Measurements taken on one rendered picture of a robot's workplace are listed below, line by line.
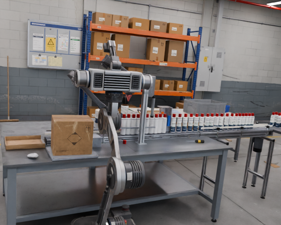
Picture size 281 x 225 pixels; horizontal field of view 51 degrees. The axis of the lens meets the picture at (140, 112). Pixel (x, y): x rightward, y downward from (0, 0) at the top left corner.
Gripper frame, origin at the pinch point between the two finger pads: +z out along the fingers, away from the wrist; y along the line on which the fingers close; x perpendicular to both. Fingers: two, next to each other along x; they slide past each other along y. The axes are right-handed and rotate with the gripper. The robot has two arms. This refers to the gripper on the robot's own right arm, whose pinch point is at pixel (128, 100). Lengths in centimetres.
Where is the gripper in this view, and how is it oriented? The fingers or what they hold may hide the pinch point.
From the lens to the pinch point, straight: 307.9
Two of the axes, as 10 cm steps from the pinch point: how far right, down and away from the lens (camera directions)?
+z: -0.9, 9.7, 2.1
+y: -8.8, 0.2, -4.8
